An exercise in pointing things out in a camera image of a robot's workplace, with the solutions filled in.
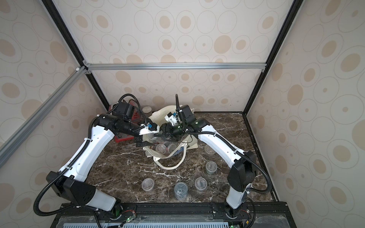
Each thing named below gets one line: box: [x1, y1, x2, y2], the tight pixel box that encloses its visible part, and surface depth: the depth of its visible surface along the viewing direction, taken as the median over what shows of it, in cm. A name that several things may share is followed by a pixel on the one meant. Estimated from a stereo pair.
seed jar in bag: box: [154, 143, 167, 154], surface depth 89 cm
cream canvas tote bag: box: [142, 105, 199, 171], surface depth 73 cm
